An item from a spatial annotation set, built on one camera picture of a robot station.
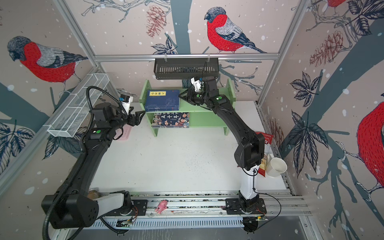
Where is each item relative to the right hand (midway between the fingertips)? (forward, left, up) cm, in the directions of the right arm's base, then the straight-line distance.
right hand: (178, 98), depth 78 cm
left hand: (-8, +21, 0) cm, 22 cm away
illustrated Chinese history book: (0, +8, -18) cm, 20 cm away
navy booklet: (0, +11, -1) cm, 11 cm away
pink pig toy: (-45, +7, -32) cm, 56 cm away
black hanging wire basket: (+38, +8, -5) cm, 39 cm away
